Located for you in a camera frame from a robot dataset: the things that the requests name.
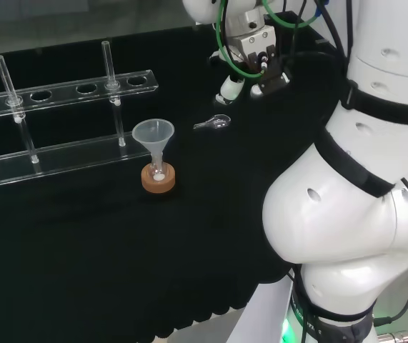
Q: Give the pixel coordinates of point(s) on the clear plastic funnel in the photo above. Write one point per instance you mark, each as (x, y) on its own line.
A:
(153, 137)

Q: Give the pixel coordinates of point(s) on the clear acrylic funnel stand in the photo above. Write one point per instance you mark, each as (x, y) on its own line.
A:
(64, 159)

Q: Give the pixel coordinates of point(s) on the clear glass weighing funnel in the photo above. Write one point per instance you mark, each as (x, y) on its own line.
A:
(218, 121)

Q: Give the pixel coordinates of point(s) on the small glass round-bottom flask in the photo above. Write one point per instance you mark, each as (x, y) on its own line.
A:
(158, 174)

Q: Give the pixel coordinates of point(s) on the black bench cloth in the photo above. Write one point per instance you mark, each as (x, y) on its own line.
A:
(100, 250)

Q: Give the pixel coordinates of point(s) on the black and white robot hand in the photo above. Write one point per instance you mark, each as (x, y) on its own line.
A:
(253, 43)

